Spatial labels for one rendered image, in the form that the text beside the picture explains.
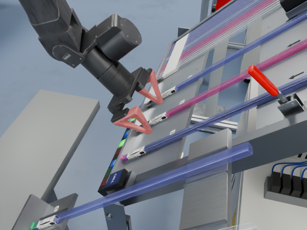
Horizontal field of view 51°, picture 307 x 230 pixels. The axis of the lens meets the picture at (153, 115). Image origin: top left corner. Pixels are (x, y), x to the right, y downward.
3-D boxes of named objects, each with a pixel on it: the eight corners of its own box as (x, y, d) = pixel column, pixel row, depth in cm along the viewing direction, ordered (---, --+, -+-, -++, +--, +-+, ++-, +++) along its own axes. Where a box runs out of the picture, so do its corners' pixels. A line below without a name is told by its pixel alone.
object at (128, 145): (126, 199, 78) (105, 183, 76) (181, 55, 124) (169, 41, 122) (130, 198, 77) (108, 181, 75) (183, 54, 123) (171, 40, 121)
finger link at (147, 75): (174, 91, 73) (146, 62, 69) (167, 112, 68) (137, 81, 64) (153, 102, 77) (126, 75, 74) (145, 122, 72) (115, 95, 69)
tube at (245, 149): (35, 231, 68) (29, 228, 67) (38, 225, 69) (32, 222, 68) (252, 154, 40) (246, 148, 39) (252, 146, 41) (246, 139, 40)
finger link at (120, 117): (167, 111, 68) (137, 81, 65) (159, 135, 63) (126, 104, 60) (145, 122, 72) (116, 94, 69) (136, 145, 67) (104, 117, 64)
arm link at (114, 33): (54, 22, 61) (48, 53, 56) (92, -17, 55) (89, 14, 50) (103, 54, 69) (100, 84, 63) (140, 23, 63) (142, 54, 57)
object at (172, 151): (122, 192, 76) (113, 185, 75) (179, 49, 123) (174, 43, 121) (182, 172, 65) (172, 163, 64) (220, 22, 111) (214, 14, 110)
